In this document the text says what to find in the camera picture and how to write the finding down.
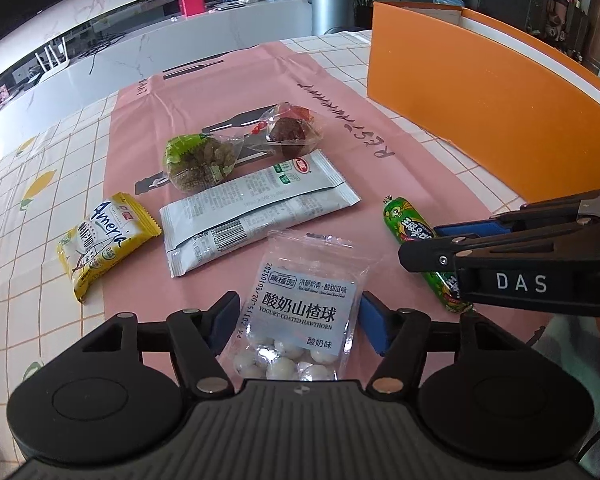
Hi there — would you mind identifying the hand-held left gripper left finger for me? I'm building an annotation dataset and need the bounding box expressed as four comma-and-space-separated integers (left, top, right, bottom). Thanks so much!
77, 290, 242, 397

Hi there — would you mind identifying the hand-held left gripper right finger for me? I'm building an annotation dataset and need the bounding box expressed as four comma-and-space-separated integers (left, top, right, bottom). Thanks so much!
357, 290, 527, 396

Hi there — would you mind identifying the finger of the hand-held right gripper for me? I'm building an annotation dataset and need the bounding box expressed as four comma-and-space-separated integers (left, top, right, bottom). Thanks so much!
434, 186, 600, 241
399, 222, 600, 274

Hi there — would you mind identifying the green sausage stick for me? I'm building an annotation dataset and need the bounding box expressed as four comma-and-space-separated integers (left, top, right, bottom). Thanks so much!
382, 195, 473, 315

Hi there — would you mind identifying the clear white-ball candy packet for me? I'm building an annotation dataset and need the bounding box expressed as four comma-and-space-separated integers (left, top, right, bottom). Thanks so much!
219, 230, 385, 383

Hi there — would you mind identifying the grey foil packet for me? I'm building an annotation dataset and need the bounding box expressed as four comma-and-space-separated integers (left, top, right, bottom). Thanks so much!
159, 149, 362, 279

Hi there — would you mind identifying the orange cardboard box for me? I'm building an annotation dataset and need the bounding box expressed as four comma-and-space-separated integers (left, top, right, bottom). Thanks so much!
366, 1, 600, 207

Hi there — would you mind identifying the yellow wafer packet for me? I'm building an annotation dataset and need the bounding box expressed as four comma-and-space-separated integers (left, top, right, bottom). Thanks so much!
56, 192, 162, 304

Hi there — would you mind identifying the green clear nut-ball packet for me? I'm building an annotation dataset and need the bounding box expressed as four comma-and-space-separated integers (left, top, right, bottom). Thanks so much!
161, 132, 245, 196

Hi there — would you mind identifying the clear red hawthorn packet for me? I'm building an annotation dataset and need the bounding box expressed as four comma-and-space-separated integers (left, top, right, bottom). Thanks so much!
237, 102, 327, 162

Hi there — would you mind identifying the pink bottle-print table runner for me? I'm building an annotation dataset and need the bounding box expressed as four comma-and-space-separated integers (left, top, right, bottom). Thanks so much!
102, 35, 546, 386

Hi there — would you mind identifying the silver trash can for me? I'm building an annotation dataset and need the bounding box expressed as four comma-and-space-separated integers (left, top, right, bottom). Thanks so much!
310, 0, 357, 36

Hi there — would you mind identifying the white marble television cabinet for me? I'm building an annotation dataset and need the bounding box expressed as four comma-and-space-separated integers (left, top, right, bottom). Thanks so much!
0, 0, 331, 126

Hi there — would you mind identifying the white router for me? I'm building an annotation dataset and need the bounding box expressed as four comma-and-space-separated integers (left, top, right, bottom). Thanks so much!
34, 42, 71, 73

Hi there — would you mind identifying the black cable bundle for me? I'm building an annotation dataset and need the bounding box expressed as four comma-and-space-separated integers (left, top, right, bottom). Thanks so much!
77, 34, 126, 68

